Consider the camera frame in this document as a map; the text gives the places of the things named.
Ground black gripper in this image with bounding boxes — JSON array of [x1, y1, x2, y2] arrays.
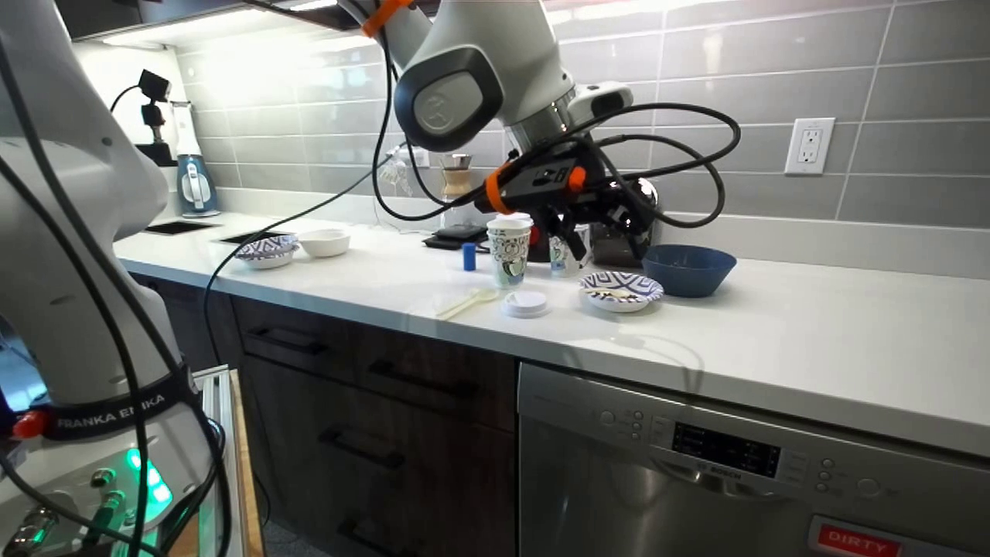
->
[[519, 148, 646, 259]]

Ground lidded patterned paper cup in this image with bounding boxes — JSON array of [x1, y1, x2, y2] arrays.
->
[[546, 221, 598, 278]]

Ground open patterned paper cup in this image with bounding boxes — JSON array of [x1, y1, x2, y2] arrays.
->
[[485, 210, 535, 294]]

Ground white plastic cup lid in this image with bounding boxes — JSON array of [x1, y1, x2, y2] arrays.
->
[[501, 287, 554, 319]]

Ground black coffee scale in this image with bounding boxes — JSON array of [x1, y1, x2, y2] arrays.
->
[[424, 225, 492, 253]]

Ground dark blue bowl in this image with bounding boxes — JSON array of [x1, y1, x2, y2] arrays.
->
[[639, 240, 739, 300]]

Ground plain white bowl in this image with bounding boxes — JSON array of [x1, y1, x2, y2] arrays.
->
[[293, 225, 357, 259]]

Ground glass pour-over carafe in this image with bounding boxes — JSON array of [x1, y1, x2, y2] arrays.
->
[[437, 151, 489, 239]]

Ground dark wood drawer cabinet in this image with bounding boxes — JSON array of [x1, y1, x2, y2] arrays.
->
[[143, 270, 522, 557]]

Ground stainless steel dishwasher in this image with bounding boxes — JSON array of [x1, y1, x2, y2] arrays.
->
[[514, 359, 990, 557]]

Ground blue translucent container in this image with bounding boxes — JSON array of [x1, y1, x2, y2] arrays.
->
[[167, 100, 224, 221]]

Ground red white sticker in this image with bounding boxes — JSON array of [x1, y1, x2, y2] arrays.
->
[[804, 517, 905, 557]]

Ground robot stand green lights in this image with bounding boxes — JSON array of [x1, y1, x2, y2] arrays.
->
[[0, 411, 228, 557]]

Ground black wrist camera orange mount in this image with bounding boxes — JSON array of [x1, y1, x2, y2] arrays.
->
[[478, 141, 595, 218]]

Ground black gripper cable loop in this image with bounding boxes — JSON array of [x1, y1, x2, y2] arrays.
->
[[575, 100, 745, 232]]

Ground black drawer handle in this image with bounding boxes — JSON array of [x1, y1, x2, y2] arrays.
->
[[315, 423, 408, 472], [338, 517, 413, 557], [366, 356, 457, 401], [246, 325, 324, 359]]

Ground white wall outlet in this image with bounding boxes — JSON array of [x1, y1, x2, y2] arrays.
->
[[783, 113, 837, 181]]

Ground orange cable strap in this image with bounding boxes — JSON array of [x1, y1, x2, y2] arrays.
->
[[359, 0, 413, 41]]

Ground black flat panel silver frame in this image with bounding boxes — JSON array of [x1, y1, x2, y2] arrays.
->
[[132, 214, 226, 239]]

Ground white metal frame post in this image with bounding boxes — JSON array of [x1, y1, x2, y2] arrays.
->
[[190, 362, 268, 557]]

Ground black camera on stand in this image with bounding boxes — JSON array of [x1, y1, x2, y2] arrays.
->
[[104, 66, 180, 167]]

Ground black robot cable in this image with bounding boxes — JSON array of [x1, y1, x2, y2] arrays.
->
[[0, 41, 151, 557], [0, 151, 228, 557]]

